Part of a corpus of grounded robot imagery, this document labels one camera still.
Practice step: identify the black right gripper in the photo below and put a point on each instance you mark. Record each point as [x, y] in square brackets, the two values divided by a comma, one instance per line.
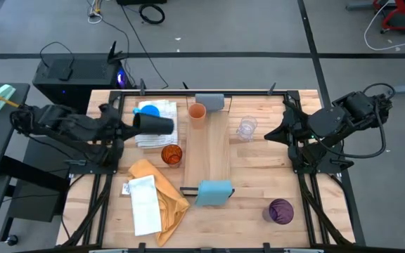
[302, 126]

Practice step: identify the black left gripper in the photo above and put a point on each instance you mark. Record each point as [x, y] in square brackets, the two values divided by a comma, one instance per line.
[109, 121]

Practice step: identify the black plastic cup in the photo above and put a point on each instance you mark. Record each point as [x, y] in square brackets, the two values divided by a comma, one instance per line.
[157, 123]

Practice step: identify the bright blue plastic mug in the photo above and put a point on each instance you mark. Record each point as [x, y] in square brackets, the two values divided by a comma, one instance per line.
[149, 109]

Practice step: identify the amber translucent tumbler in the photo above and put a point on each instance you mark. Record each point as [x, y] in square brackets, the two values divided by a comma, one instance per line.
[171, 154]

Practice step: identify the small pale orange cup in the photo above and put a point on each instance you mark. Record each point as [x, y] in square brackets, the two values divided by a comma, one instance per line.
[197, 110]

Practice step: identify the purple translucent tumbler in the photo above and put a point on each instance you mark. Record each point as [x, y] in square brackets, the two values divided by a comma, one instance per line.
[280, 211]

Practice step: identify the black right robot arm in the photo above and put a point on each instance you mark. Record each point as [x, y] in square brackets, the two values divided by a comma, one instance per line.
[332, 121]

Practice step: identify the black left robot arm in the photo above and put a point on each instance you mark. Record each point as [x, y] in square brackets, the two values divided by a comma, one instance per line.
[48, 121]

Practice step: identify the white plaid dish towel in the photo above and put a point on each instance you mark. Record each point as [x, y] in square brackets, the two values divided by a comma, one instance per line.
[153, 140]

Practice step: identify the small white paper tag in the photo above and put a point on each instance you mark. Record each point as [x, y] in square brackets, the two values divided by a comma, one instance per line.
[125, 189]

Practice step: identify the black computer tower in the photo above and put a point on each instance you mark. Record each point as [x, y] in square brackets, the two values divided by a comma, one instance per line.
[83, 88]

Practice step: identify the white folded cloth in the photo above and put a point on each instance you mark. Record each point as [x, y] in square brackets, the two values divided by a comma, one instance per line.
[144, 207]

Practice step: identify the black wifi antenna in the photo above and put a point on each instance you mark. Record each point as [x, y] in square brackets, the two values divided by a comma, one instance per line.
[112, 52]

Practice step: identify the small black box device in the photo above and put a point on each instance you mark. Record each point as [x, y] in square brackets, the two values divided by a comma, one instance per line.
[64, 74]

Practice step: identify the yellow waffle cloth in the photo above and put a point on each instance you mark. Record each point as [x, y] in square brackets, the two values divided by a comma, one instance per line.
[174, 207]

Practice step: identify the black desk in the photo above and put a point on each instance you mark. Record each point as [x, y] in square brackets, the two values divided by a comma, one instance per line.
[2, 147]

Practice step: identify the mint green stapler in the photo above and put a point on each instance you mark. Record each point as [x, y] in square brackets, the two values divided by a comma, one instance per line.
[2, 95]

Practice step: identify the black caster wheel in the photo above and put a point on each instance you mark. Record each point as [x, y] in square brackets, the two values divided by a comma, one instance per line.
[11, 240]

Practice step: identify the black aluminium table frame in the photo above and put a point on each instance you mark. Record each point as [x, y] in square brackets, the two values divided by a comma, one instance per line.
[251, 93]

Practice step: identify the black pedestal stand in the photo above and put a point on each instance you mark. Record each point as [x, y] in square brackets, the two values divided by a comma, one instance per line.
[37, 196]

